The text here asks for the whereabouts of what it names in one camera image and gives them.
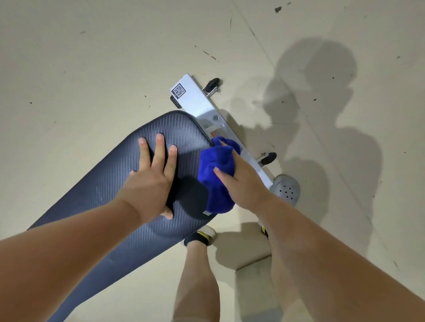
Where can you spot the beige shorts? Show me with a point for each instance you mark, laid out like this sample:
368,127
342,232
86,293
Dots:
196,315

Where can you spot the grey left clog shoe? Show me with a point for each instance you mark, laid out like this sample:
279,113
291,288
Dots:
209,232

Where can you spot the white plastic stool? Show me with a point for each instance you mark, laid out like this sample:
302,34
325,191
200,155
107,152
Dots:
252,292

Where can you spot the person's left hand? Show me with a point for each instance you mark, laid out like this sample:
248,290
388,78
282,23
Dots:
149,189

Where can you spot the person's right hand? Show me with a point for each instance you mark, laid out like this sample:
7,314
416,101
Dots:
247,185

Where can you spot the white bench frame foot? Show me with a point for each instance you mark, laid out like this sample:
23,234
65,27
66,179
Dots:
196,99

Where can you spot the black rubber foot cap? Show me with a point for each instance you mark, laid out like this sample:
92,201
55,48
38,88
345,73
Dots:
175,102

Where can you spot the grey right clog shoe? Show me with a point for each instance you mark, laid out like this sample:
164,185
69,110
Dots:
287,189

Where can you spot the person's left forearm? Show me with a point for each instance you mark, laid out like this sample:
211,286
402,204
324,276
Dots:
66,258

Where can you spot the black sock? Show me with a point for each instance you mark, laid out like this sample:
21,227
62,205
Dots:
196,238
264,231

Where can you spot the person's leg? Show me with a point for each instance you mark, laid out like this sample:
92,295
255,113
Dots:
196,285
282,292

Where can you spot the black left sock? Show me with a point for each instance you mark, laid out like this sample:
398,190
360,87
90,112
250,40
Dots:
196,238

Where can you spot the black right sock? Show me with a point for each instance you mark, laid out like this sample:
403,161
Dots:
264,231

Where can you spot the person's right forearm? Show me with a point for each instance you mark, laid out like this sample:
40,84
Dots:
332,265

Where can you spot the person's left leg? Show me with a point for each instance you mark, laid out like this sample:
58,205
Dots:
196,285

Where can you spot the blue microfiber cloth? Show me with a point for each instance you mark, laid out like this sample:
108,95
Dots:
215,159

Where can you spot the grey clog shoe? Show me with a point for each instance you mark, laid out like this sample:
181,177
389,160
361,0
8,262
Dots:
287,189
209,232

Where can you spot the black caster wheel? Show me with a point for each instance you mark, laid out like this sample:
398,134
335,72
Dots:
269,158
212,85

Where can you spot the person's right leg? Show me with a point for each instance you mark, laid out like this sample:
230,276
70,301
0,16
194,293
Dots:
282,292

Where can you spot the black padded bench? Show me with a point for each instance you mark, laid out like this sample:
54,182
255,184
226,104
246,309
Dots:
99,185

